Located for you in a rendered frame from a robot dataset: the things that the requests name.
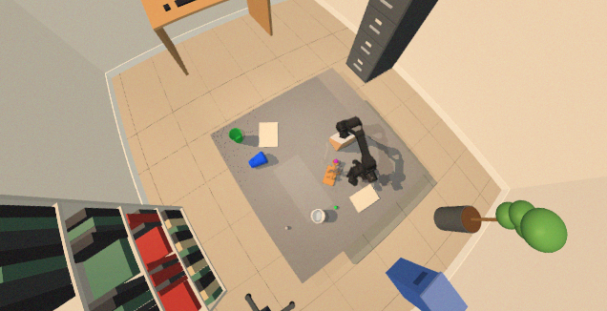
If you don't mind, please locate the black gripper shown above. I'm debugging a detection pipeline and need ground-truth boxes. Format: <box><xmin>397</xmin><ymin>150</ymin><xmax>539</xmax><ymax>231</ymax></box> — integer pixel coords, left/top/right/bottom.
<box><xmin>346</xmin><ymin>159</ymin><xmax>364</xmax><ymax>187</ymax></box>

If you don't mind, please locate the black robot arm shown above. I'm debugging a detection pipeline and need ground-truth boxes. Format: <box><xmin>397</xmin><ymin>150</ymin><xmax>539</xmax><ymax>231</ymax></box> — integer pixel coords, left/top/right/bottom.
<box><xmin>336</xmin><ymin>116</ymin><xmax>378</xmax><ymax>183</ymax></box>

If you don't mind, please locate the white cup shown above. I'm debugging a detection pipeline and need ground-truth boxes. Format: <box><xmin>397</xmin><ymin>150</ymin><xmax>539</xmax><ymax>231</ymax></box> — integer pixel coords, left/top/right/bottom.
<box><xmin>311</xmin><ymin>209</ymin><xmax>324</xmax><ymax>223</ymax></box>

